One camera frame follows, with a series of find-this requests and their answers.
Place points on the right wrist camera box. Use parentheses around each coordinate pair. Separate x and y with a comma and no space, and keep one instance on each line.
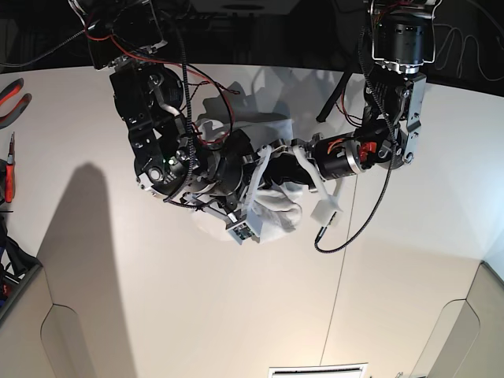
(244,230)

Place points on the white vent grille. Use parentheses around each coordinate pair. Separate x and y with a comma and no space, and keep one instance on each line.
(325,371)

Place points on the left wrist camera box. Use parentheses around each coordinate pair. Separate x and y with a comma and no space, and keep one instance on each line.
(326,211)

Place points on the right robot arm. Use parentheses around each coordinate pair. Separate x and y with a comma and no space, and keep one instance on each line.
(155,88)

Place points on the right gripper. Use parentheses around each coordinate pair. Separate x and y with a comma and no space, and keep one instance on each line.
(211,178)

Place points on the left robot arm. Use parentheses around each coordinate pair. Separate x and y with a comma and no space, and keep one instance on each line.
(396,40)

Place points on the red handled cutter tool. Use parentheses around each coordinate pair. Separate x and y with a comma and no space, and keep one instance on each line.
(10,171)

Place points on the white t-shirt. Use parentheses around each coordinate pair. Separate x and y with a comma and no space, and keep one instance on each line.
(277,207)

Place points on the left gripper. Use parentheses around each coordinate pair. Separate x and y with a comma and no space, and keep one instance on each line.
(333,158)

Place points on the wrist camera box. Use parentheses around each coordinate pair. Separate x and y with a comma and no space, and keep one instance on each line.
(326,211)
(244,230)

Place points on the black bag at left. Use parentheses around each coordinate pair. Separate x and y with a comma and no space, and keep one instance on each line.
(16,266)

